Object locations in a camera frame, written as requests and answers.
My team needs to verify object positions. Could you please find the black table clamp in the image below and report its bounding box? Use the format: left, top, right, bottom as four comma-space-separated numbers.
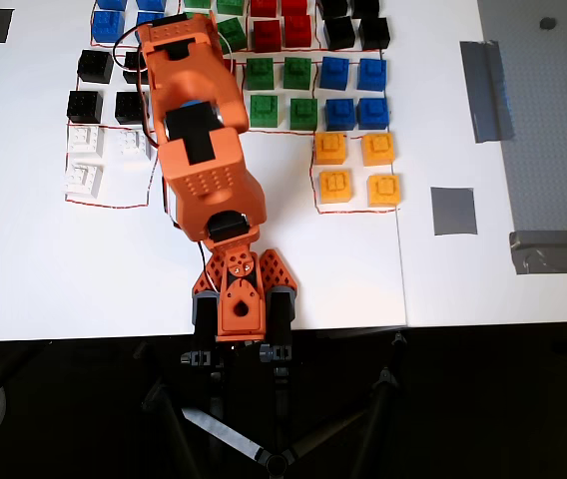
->
179, 291, 226, 371
258, 286, 298, 378

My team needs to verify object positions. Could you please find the white lego block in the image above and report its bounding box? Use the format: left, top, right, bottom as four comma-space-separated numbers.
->
113, 128, 154, 162
66, 124, 105, 161
63, 162, 104, 197

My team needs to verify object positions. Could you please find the black lego block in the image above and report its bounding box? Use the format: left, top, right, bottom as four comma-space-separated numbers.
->
323, 16, 357, 51
358, 17, 391, 51
122, 50, 148, 85
114, 91, 149, 126
66, 89, 104, 125
77, 49, 115, 85
351, 0, 382, 19
318, 0, 349, 20

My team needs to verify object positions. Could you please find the grey lego baseplate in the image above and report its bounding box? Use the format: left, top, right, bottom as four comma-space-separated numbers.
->
476, 0, 567, 236

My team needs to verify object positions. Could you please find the black tripod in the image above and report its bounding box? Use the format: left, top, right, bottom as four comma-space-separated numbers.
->
141, 331, 409, 475

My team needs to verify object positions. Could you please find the grey tape square marker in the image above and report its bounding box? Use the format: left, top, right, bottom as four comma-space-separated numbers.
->
430, 187, 478, 237

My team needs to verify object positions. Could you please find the yellow lego block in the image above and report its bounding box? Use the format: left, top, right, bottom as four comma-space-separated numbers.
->
313, 132, 348, 166
366, 173, 403, 209
317, 169, 353, 205
361, 132, 396, 167

